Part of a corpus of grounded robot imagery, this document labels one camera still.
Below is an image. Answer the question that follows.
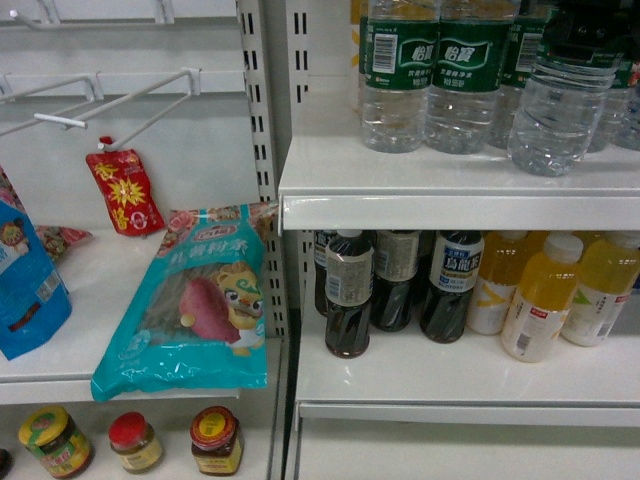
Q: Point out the yellow drink bottle left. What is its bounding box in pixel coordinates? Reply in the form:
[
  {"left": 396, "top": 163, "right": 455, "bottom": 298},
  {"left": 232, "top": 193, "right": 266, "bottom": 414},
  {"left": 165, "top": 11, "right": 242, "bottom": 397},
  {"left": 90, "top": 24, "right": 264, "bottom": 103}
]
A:
[{"left": 466, "top": 230, "right": 536, "bottom": 335}]

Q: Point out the red seed packet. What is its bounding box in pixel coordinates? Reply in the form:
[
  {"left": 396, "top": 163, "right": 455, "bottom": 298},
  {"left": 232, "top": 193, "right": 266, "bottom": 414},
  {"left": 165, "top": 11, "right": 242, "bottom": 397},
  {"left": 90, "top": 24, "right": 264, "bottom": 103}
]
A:
[{"left": 85, "top": 149, "right": 165, "bottom": 236}]

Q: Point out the yellow lid sauce jar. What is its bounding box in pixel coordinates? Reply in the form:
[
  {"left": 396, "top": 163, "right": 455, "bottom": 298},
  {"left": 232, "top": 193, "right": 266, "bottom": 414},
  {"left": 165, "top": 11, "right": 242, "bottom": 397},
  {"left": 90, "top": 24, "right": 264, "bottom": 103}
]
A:
[{"left": 18, "top": 405, "right": 94, "bottom": 479}]

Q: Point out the red lid chili jar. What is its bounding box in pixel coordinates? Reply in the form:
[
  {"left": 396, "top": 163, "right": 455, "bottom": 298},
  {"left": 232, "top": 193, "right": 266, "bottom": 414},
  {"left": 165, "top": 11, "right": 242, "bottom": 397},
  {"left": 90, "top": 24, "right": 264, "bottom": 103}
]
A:
[{"left": 189, "top": 405, "right": 244, "bottom": 477}]

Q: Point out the teal noodle package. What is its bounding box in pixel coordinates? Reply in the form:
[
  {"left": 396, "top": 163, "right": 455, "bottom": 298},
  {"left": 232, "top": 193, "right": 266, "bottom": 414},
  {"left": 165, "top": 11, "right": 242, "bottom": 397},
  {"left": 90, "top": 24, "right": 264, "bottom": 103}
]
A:
[{"left": 91, "top": 201, "right": 278, "bottom": 402}]

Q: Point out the left white shelf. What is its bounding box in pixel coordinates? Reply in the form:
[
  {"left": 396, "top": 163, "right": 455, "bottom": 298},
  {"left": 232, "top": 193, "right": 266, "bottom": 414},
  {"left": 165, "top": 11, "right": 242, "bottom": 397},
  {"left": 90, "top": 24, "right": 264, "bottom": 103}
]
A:
[{"left": 0, "top": 227, "right": 291, "bottom": 406}]

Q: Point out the clear water bottle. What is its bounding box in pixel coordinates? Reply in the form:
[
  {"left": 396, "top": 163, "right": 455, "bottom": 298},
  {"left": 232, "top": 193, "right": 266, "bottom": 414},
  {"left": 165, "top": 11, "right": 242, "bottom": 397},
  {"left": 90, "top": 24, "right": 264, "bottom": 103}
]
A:
[{"left": 507, "top": 36, "right": 623, "bottom": 177}]

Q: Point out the white shelf upright post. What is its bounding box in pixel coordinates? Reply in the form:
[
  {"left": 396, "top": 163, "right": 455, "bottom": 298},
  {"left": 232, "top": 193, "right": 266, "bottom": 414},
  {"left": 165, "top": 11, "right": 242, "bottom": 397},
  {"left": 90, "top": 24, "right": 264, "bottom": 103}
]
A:
[{"left": 237, "top": 0, "right": 290, "bottom": 479}]

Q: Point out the white display hook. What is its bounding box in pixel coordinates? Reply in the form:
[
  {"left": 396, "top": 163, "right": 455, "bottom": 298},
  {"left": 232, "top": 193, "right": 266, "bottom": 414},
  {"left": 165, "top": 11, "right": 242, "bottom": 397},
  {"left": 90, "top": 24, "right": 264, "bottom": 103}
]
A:
[{"left": 34, "top": 68, "right": 201, "bottom": 152}]

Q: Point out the dark tea bottle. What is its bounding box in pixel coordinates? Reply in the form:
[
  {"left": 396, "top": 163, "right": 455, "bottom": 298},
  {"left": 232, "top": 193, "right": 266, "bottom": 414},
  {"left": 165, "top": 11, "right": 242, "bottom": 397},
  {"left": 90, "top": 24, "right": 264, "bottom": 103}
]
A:
[
  {"left": 325, "top": 230, "right": 374, "bottom": 358},
  {"left": 370, "top": 230, "right": 420, "bottom": 332}
]

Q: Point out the dark tea bottle middle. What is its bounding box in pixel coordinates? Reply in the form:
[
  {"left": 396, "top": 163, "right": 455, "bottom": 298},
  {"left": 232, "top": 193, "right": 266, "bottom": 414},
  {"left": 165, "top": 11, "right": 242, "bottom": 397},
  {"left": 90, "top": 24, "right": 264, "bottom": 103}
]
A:
[{"left": 370, "top": 230, "right": 420, "bottom": 332}]

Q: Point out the red lid small jar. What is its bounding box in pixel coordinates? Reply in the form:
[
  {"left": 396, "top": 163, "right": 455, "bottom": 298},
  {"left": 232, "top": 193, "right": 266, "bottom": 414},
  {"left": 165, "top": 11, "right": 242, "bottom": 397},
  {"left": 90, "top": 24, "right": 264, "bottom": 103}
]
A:
[{"left": 108, "top": 411, "right": 164, "bottom": 474}]

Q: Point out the water bottle green label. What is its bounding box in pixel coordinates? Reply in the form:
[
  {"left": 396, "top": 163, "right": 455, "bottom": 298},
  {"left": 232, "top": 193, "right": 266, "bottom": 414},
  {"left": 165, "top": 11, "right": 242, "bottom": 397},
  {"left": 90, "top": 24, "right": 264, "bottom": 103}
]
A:
[{"left": 425, "top": 0, "right": 520, "bottom": 154}]

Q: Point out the water bottle barcode label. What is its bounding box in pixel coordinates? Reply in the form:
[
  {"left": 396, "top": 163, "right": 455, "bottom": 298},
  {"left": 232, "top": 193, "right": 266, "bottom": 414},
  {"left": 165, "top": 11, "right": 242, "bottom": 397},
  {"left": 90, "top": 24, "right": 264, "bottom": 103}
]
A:
[{"left": 360, "top": 1, "right": 440, "bottom": 153}]

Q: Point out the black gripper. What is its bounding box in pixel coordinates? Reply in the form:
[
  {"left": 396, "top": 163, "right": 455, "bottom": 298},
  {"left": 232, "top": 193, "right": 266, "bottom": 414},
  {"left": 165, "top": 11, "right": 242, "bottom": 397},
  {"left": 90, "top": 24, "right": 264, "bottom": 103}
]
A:
[{"left": 542, "top": 1, "right": 639, "bottom": 62}]

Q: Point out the blue snack bag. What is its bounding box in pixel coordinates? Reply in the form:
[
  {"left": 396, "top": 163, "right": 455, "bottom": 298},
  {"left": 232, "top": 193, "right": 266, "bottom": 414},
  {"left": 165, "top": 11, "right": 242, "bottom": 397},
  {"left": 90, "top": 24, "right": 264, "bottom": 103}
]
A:
[{"left": 1, "top": 203, "right": 72, "bottom": 360}]

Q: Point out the yellow drink bottle right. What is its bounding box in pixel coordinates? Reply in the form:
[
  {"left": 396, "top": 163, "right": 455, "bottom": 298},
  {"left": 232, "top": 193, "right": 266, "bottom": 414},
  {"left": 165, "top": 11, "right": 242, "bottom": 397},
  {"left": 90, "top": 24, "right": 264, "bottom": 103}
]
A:
[{"left": 561, "top": 231, "right": 639, "bottom": 347}]

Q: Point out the yellow drink bottle front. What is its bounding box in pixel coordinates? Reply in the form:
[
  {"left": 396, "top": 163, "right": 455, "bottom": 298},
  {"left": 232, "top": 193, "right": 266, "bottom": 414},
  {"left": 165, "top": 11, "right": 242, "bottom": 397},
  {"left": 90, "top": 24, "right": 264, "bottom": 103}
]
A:
[{"left": 500, "top": 232, "right": 583, "bottom": 363}]

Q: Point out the dark tea bottle front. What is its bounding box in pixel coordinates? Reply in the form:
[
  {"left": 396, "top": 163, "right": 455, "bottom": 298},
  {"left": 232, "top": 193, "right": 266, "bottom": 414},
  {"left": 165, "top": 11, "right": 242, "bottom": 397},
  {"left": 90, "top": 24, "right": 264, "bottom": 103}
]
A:
[{"left": 325, "top": 230, "right": 374, "bottom": 358}]

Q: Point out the oolong tea bottle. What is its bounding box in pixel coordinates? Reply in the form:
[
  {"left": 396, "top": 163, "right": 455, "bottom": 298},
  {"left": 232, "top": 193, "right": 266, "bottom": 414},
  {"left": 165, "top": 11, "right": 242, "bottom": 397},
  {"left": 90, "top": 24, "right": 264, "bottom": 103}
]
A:
[{"left": 420, "top": 230, "right": 484, "bottom": 344}]

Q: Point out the yellow drink bottle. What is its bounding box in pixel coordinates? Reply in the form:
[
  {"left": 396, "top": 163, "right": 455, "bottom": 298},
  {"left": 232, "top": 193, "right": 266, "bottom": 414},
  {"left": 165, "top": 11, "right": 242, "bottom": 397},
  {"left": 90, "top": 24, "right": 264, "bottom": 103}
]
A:
[
  {"left": 561, "top": 231, "right": 639, "bottom": 347},
  {"left": 500, "top": 232, "right": 583, "bottom": 363},
  {"left": 466, "top": 230, "right": 536, "bottom": 335}
]

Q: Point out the white shelf with rail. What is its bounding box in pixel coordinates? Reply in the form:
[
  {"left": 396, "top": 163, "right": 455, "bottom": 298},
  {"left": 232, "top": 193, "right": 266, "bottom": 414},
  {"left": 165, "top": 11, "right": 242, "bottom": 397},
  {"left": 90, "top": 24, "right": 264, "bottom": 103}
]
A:
[{"left": 276, "top": 74, "right": 640, "bottom": 233}]

